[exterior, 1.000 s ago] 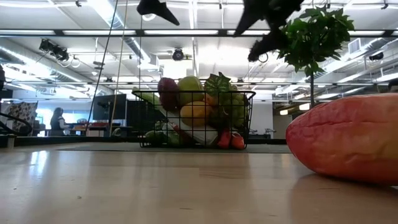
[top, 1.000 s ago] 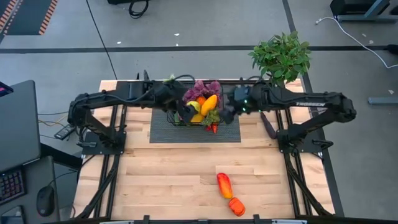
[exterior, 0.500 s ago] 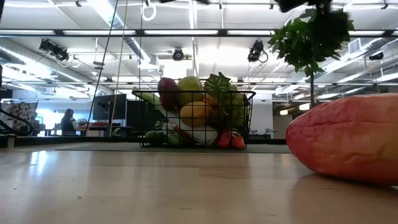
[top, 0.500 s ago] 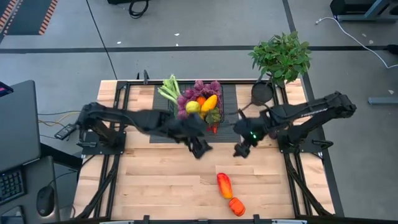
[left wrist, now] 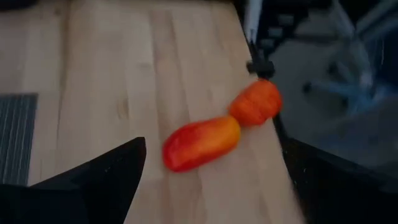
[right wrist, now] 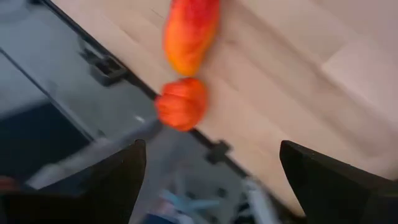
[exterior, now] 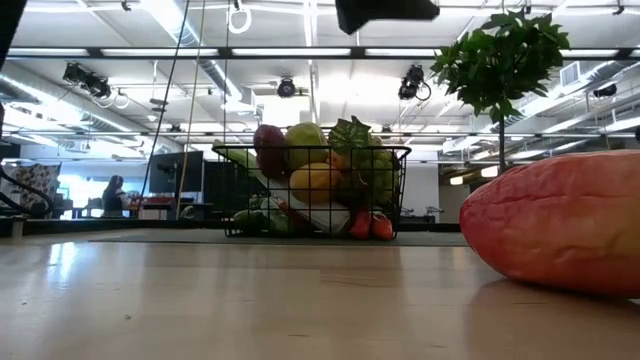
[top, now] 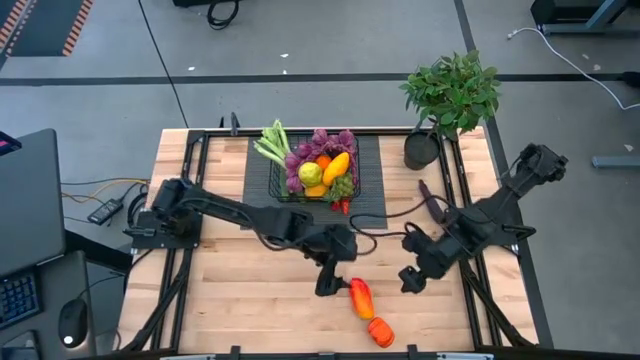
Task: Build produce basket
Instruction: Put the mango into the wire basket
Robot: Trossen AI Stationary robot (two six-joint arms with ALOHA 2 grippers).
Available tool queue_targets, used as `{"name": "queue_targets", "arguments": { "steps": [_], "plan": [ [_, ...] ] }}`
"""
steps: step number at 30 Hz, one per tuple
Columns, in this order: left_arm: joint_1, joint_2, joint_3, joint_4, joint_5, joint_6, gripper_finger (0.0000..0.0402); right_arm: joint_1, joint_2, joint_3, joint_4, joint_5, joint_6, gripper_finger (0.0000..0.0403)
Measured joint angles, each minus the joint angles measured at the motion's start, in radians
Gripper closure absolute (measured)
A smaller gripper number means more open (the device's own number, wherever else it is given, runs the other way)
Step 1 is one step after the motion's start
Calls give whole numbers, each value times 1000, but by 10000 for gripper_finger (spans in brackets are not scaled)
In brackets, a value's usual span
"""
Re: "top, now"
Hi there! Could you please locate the yellow mango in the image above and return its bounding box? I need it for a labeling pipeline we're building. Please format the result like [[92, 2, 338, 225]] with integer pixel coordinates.
[[321, 151, 351, 188]]

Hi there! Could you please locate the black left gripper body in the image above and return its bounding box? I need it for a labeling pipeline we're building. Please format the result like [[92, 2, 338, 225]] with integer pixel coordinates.
[[302, 223, 359, 266]]

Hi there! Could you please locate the black power adapter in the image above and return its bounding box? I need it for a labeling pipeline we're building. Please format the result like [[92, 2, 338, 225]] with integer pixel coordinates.
[[86, 198, 125, 227]]

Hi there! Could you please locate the purple grape bunch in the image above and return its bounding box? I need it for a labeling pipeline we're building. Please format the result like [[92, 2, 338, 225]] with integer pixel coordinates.
[[283, 127, 360, 195]]

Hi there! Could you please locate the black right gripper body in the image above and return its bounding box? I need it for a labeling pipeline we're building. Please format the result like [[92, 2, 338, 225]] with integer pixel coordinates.
[[414, 234, 464, 281]]

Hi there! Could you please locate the green leafy potted plant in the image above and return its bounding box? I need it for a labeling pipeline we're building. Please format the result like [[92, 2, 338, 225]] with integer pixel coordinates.
[[398, 48, 503, 143]]

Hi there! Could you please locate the red and orange mango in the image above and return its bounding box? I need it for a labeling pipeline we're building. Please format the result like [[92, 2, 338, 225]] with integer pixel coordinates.
[[348, 277, 376, 321]]

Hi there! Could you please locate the black coiled floor cable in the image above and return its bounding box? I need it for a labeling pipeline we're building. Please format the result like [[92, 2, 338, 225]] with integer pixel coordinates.
[[205, 0, 242, 31]]

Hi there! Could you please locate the tablet with red screen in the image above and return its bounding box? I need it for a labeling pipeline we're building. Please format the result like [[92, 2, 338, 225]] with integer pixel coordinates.
[[0, 130, 24, 158]]

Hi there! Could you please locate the yellow floor cable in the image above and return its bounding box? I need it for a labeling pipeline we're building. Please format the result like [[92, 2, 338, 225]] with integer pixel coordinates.
[[60, 178, 151, 205]]

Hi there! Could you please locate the green grape bunch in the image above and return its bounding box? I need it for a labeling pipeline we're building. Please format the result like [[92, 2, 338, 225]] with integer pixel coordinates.
[[327, 173, 356, 204]]

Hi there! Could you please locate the black desk leg frame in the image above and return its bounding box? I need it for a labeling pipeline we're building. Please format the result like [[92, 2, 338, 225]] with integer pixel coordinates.
[[529, 0, 640, 37]]

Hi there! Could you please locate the grey side desk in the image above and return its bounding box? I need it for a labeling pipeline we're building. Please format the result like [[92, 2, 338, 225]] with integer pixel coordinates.
[[0, 249, 99, 360]]

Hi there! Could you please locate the grey desk foot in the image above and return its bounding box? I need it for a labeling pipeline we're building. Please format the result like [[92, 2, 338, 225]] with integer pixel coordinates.
[[591, 154, 640, 170]]

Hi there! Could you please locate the black keyboard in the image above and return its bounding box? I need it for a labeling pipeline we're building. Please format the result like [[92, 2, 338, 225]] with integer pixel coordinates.
[[0, 271, 42, 330]]

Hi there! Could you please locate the orange striped floor mat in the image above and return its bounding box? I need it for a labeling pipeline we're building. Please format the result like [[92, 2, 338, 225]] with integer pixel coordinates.
[[0, 0, 96, 58]]

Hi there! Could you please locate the black plant pot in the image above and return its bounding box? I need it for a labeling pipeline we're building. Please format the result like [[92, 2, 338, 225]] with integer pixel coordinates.
[[402, 129, 442, 172]]

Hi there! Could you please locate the dark grey woven placemat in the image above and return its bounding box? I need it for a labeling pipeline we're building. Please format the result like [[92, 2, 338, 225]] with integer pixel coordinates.
[[242, 133, 389, 231]]

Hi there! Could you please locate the white floor cable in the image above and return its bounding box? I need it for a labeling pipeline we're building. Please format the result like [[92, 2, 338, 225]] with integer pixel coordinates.
[[507, 27, 640, 112]]

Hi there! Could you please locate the black computer mouse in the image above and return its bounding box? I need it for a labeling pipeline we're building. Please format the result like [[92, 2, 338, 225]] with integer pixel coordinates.
[[57, 298, 90, 350]]

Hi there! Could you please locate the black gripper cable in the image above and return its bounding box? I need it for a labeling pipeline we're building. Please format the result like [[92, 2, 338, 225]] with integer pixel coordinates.
[[348, 195, 454, 257]]

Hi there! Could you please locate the yellow green apple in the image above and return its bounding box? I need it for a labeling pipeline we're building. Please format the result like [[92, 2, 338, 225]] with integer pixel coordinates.
[[297, 160, 324, 188]]

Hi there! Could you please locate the black wire basket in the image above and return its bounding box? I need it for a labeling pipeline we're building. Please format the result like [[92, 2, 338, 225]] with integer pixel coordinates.
[[267, 130, 362, 204]]

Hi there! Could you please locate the dark grey monitor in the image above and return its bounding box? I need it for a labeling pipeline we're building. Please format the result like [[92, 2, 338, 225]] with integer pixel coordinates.
[[0, 128, 66, 277]]

